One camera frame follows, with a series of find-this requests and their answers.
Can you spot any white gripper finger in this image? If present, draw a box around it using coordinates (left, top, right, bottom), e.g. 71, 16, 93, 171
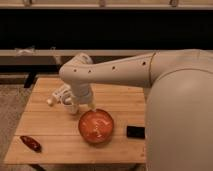
88, 103, 96, 110
46, 98, 55, 106

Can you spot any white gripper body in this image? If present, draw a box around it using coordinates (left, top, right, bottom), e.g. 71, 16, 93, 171
52, 84, 78, 115

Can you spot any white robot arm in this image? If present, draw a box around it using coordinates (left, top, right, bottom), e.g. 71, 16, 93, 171
48, 49, 213, 171

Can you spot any orange ceramic bowl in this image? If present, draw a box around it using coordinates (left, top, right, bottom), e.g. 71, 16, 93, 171
78, 109, 114, 144

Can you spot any dark red pepper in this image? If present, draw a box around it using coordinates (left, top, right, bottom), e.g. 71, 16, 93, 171
20, 136, 42, 152

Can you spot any wooden table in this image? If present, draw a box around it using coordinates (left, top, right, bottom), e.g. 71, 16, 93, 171
4, 78, 145, 164

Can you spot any black rectangular block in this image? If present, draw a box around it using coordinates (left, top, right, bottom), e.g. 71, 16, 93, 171
126, 126, 145, 139

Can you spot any wooden rail beam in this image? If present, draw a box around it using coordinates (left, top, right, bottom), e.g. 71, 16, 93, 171
0, 49, 149, 65

